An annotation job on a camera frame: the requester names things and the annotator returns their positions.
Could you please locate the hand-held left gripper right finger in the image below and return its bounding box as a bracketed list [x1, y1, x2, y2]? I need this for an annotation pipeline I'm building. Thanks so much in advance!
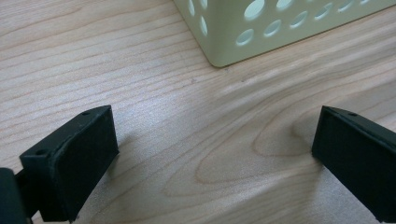
[311, 105, 396, 224]

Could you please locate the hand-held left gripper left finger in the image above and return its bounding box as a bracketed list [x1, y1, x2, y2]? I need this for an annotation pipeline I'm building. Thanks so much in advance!
[19, 105, 120, 223]

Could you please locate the pale green perforated plastic basket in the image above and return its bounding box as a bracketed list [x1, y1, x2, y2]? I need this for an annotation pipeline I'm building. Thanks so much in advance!
[172, 0, 396, 69]

